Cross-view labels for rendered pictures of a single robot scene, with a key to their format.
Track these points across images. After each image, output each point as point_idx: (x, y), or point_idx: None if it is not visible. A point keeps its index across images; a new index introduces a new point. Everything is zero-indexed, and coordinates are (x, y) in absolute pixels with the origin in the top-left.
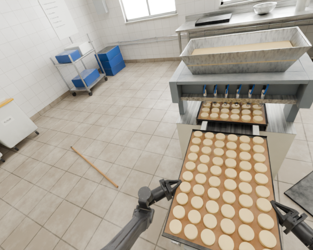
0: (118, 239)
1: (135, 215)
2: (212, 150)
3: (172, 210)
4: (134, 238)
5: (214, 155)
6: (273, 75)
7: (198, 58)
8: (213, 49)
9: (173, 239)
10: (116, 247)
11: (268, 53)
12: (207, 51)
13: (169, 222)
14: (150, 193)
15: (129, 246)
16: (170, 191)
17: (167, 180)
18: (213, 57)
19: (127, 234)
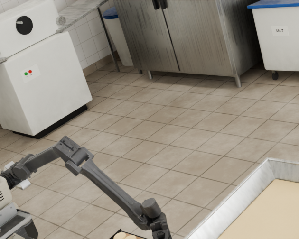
0: (101, 175)
1: (138, 203)
2: None
3: (137, 238)
4: (110, 196)
5: None
6: None
7: (253, 182)
8: None
9: (112, 236)
10: (93, 171)
11: None
12: None
13: (127, 235)
14: (145, 207)
15: (101, 188)
16: (152, 233)
17: (166, 232)
18: (238, 196)
19: (107, 184)
